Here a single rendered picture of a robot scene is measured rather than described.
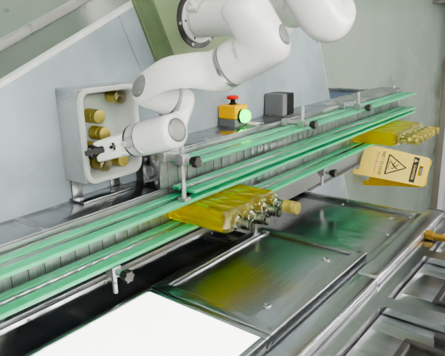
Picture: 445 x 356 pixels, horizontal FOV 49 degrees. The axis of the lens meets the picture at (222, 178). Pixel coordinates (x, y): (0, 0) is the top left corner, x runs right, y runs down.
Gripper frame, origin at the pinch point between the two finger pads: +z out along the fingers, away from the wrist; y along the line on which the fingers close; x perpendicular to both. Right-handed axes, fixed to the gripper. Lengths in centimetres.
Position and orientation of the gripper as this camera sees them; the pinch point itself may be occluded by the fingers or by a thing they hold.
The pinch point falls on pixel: (97, 150)
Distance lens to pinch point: 123.9
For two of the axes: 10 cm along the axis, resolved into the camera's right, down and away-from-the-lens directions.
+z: -7.5, 1.1, 6.6
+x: -2.6, -9.6, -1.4
